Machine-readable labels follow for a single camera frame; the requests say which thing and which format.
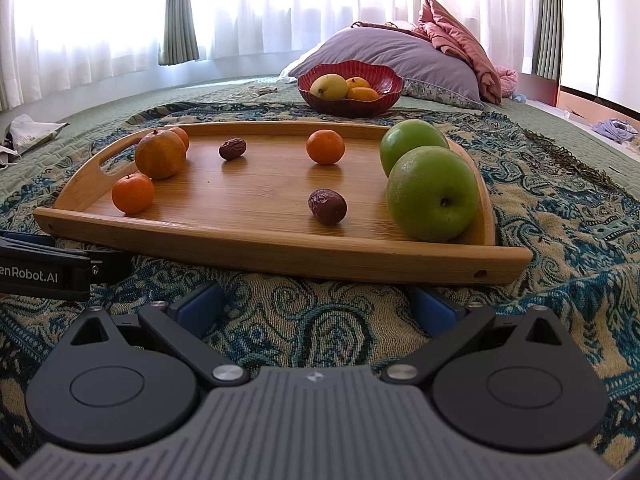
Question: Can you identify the purple pillow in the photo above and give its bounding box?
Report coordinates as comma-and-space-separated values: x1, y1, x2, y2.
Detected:
287, 27, 485, 110

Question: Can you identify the yellow mango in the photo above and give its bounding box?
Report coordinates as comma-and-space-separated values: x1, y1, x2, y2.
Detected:
309, 74, 349, 101

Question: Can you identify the green quilted bedspread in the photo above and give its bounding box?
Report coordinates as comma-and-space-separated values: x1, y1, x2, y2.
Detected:
0, 74, 640, 221

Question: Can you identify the dried red date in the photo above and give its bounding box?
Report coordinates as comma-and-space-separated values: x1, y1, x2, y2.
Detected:
218, 138, 248, 162
308, 188, 348, 226

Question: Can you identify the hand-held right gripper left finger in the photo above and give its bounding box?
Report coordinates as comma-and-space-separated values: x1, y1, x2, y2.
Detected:
70, 281, 252, 389

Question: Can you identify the grey-green curtain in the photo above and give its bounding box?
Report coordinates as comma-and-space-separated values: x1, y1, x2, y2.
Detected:
530, 0, 564, 81
158, 0, 201, 67

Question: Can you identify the white sheer curtain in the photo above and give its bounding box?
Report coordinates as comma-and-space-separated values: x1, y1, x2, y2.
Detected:
0, 0, 542, 112

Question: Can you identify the wooden headboard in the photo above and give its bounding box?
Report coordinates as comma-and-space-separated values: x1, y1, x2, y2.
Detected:
520, 72, 640, 127

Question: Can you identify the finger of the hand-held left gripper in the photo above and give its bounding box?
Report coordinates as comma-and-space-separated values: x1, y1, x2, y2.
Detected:
0, 240, 132, 287
0, 229, 57, 249

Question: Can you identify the green apple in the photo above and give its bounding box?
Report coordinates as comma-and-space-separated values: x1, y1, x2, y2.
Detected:
378, 119, 451, 179
386, 145, 480, 243

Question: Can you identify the white paper bag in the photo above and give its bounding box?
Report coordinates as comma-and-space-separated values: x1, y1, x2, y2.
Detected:
0, 113, 70, 169

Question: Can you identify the red ribbed bowl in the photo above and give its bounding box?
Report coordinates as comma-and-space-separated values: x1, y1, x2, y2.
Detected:
297, 60, 405, 116

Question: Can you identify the white pillow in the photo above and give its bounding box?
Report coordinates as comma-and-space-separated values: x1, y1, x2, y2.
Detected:
278, 57, 312, 82

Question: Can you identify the wooden tray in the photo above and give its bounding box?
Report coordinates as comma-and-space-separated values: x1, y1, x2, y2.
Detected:
32, 121, 534, 285

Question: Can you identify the pink duvet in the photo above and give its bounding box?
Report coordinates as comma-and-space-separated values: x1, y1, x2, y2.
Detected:
350, 0, 519, 104

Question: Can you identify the large brownish orange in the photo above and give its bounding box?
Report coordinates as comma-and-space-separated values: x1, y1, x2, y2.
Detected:
134, 129, 188, 181

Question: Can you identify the light blue cloth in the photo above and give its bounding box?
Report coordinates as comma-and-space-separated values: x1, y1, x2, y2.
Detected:
592, 118, 639, 145

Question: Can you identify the paisley printed blanket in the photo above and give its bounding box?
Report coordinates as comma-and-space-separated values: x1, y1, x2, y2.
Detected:
0, 101, 640, 467

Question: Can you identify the floral pillow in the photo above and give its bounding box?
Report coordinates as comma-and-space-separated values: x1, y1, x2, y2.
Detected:
402, 77, 485, 110

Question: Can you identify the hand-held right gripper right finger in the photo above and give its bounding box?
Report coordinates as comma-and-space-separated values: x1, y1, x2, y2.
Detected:
380, 286, 568, 385

